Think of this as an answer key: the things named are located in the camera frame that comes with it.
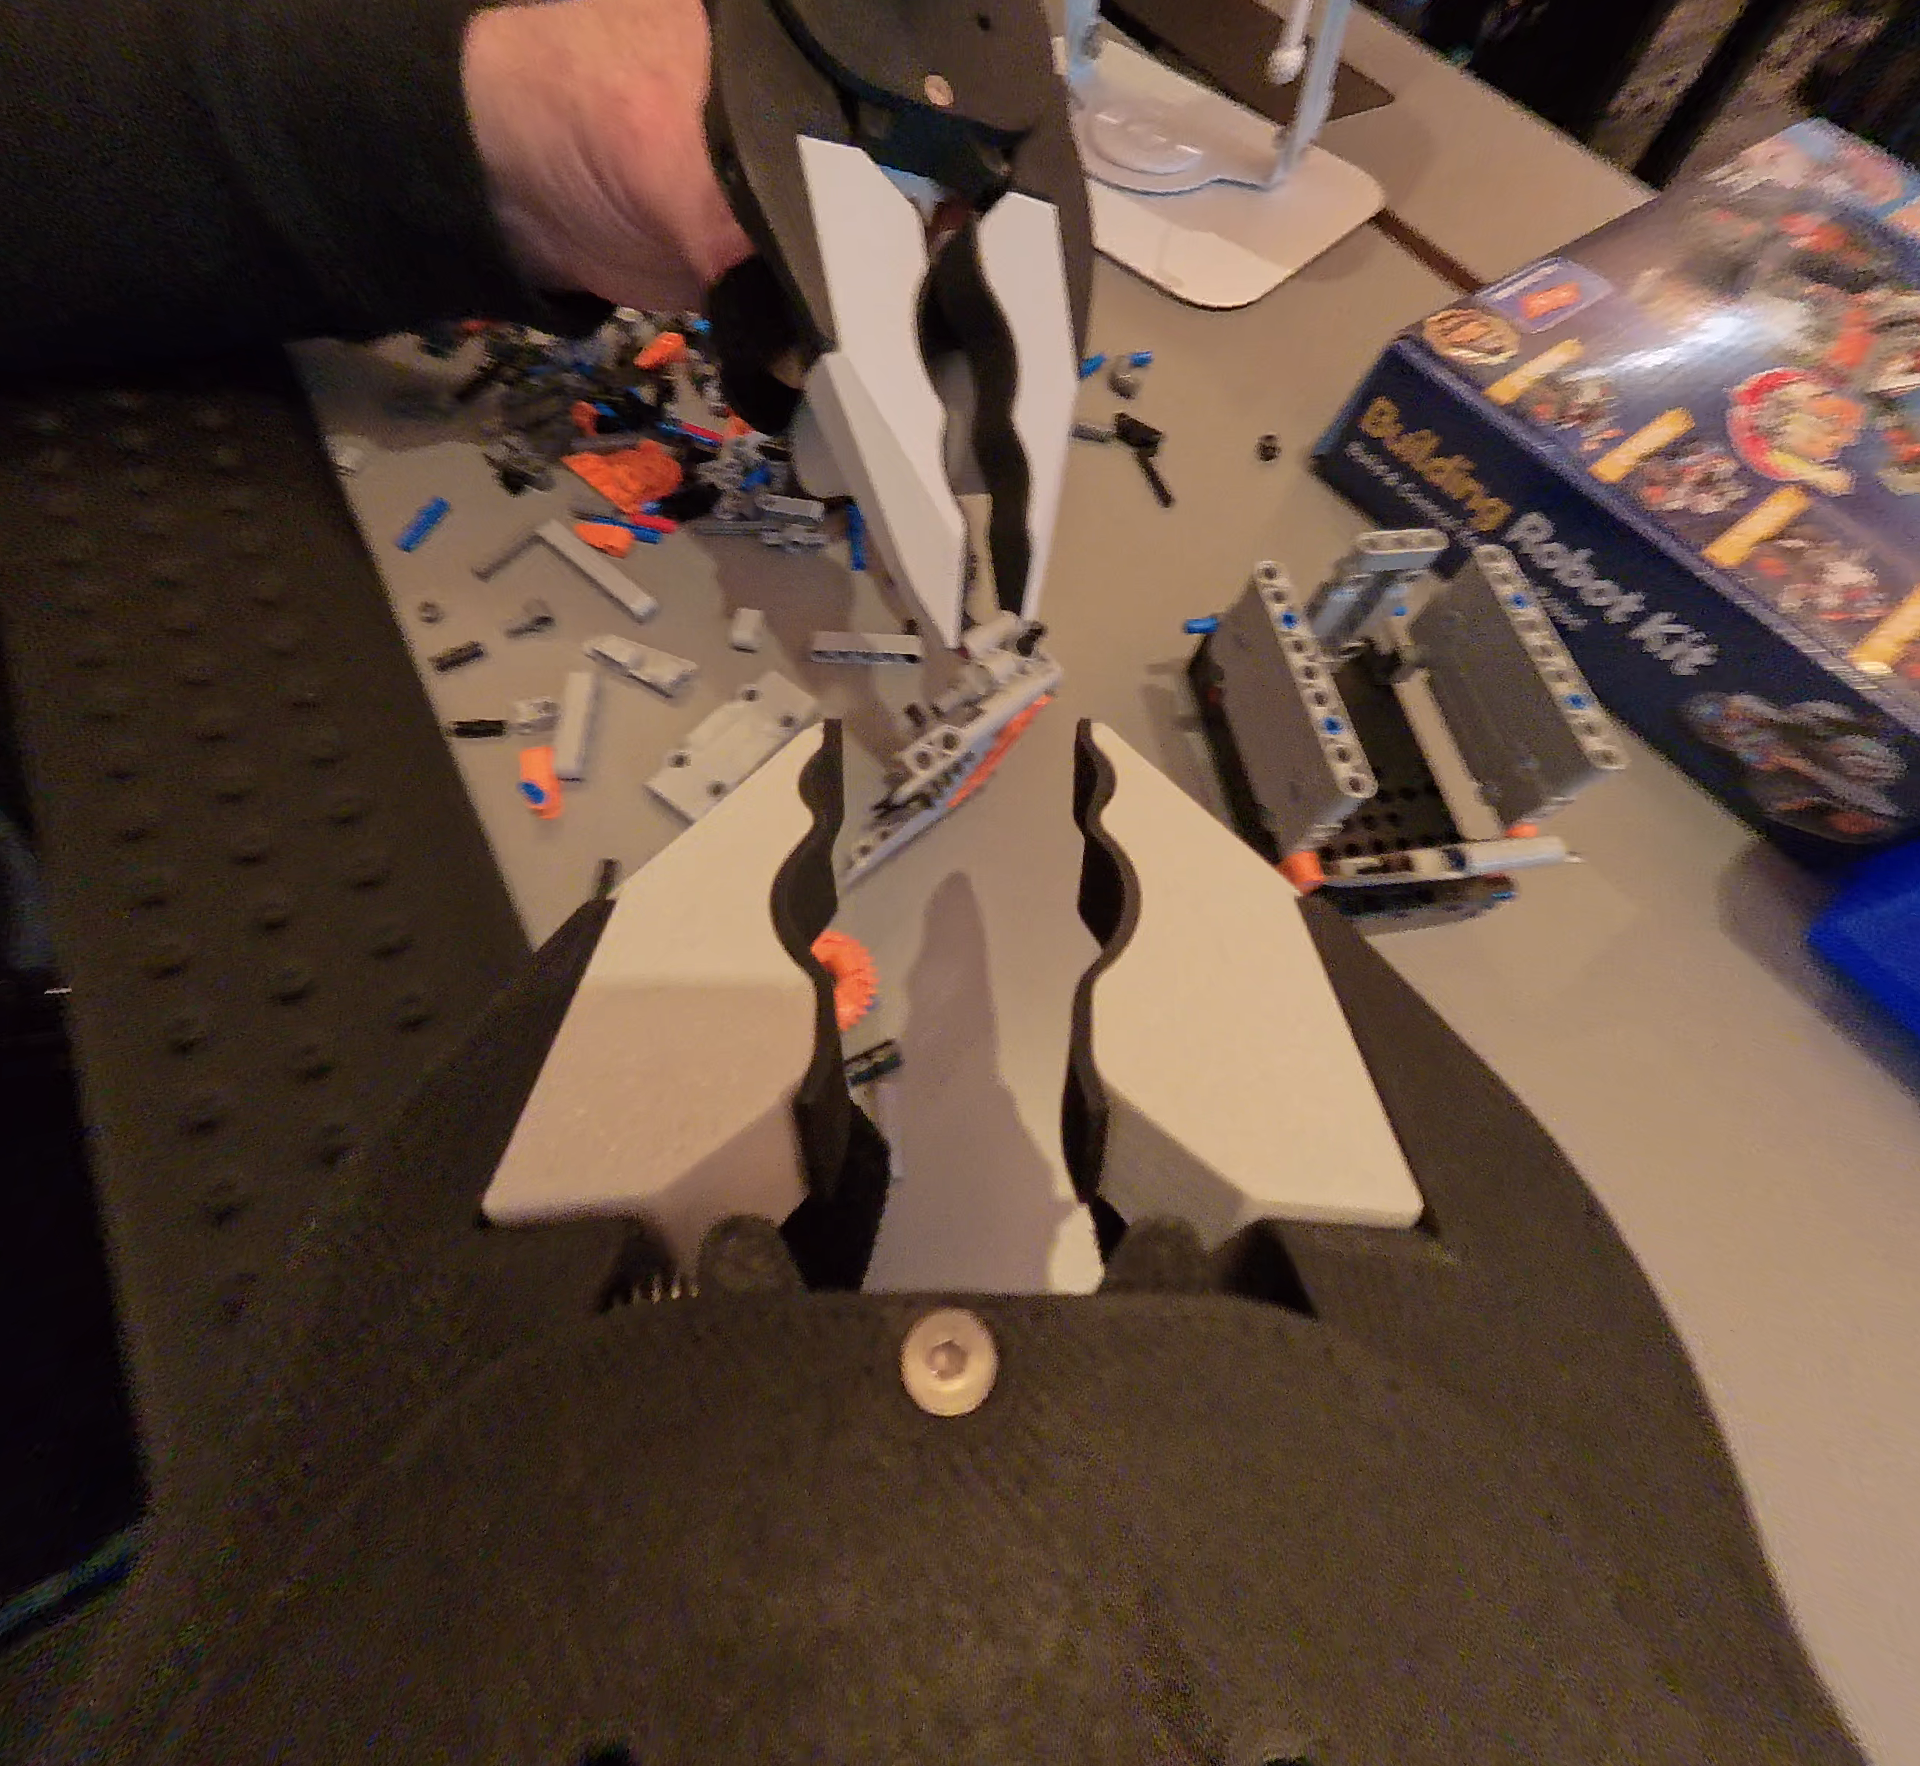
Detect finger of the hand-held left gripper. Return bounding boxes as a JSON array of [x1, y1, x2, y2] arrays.
[[954, 195, 1081, 613], [791, 137, 976, 644]]

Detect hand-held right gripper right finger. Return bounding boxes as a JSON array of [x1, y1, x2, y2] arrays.
[[1069, 721, 1428, 1283]]

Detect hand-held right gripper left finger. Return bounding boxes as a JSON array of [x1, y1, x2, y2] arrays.
[[478, 719, 890, 1289]]

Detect blue plastic object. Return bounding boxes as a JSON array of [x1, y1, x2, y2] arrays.
[[1807, 839, 1920, 1047]]

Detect black studded mat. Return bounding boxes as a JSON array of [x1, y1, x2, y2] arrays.
[[0, 388, 605, 1647]]

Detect pile of plastic building pieces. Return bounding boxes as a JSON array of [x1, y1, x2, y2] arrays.
[[418, 300, 872, 550]]

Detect blue robot kit box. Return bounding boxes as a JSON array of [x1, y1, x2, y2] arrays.
[[1313, 116, 1920, 849]]

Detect long grey angled beam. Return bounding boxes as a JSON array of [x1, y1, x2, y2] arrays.
[[474, 516, 664, 619]]

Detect person's left forearm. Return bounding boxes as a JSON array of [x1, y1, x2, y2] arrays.
[[0, 0, 527, 388]]

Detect light grey panel piece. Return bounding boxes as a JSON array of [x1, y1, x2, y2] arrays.
[[643, 672, 820, 822]]

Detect black flat pad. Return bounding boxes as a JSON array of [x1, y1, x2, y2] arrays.
[[1098, 0, 1397, 126]]

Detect curved grey panel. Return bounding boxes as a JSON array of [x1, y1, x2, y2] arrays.
[[587, 635, 700, 695]]

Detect grey black robot model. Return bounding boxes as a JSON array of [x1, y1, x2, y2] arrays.
[[1187, 529, 1638, 919]]

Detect person's left hand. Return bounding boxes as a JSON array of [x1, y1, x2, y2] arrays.
[[465, 0, 750, 315]]

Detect small orange grey subassembly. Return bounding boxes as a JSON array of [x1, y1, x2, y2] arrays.
[[836, 626, 1069, 885]]

